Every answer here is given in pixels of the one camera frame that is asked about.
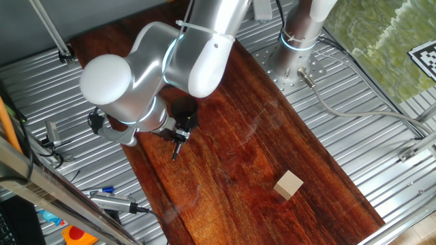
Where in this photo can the orange emergency stop button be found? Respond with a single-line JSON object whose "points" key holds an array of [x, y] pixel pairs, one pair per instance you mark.
{"points": [[76, 234]]}

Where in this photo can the orange pole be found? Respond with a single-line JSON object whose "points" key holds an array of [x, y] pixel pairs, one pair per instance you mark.
{"points": [[8, 126]]}

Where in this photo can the beige wooden block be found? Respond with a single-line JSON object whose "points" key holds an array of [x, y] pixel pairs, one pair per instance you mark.
{"points": [[287, 185]]}

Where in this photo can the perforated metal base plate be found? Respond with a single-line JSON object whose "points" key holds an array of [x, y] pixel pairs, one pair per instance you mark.
{"points": [[315, 69]]}

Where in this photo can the green patterned mat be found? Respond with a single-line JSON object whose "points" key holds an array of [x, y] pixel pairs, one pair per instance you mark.
{"points": [[374, 41]]}

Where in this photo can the grey camera bracket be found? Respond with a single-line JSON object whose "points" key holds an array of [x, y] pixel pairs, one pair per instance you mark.
{"points": [[119, 137]]}

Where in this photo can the black mesh pen holder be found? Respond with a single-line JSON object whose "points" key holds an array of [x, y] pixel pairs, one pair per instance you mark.
{"points": [[185, 109]]}

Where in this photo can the black box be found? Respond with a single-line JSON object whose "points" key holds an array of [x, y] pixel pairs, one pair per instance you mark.
{"points": [[20, 224]]}

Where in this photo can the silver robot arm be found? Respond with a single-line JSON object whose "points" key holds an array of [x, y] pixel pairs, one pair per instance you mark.
{"points": [[204, 51]]}

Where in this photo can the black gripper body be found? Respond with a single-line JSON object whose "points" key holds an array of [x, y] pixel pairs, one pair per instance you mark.
{"points": [[172, 132]]}

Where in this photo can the metal corner bracket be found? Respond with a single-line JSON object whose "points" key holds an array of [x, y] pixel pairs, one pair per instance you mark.
{"points": [[408, 154]]}

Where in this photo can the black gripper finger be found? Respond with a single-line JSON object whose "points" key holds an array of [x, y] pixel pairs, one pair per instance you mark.
{"points": [[175, 142], [185, 136]]}

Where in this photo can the metal frame beam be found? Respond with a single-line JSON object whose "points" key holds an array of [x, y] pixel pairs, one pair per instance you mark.
{"points": [[41, 183]]}

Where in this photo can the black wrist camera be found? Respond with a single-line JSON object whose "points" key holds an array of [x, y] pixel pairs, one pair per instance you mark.
{"points": [[96, 122]]}

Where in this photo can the small grey camera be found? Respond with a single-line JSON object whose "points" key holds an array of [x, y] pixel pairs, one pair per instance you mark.
{"points": [[52, 133]]}

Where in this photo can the black pen with gold tip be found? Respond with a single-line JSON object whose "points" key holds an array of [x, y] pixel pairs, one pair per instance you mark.
{"points": [[175, 153]]}

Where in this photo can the silver depth camera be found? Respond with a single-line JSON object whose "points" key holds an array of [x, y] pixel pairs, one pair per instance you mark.
{"points": [[112, 202]]}

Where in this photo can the white marker with blue cap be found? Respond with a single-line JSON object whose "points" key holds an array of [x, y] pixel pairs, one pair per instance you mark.
{"points": [[95, 191]]}

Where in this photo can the wood grain board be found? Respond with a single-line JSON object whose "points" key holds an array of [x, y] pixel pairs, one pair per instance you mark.
{"points": [[255, 153]]}

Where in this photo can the black white fiducial tag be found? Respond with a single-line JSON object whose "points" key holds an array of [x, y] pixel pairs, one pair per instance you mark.
{"points": [[427, 59]]}

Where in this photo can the metal pole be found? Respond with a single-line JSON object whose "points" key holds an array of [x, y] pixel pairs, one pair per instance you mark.
{"points": [[51, 29]]}

